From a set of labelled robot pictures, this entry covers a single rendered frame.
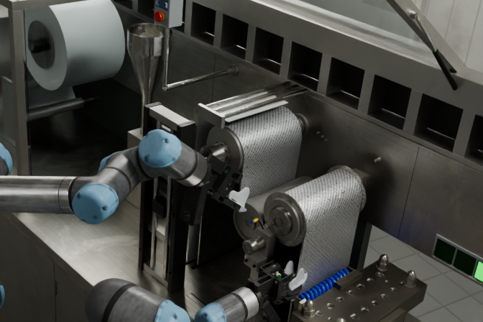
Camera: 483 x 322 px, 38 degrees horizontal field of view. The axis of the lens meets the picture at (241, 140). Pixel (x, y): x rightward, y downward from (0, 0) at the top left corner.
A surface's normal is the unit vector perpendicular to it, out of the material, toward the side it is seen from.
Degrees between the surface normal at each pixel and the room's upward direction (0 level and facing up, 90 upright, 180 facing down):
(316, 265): 90
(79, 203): 90
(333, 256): 90
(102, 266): 0
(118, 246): 0
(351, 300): 0
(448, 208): 90
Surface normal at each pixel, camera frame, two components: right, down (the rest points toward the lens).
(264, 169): 0.69, 0.41
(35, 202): -0.30, 0.32
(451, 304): 0.09, -0.89
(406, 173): -0.71, 0.25
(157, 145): -0.49, -0.38
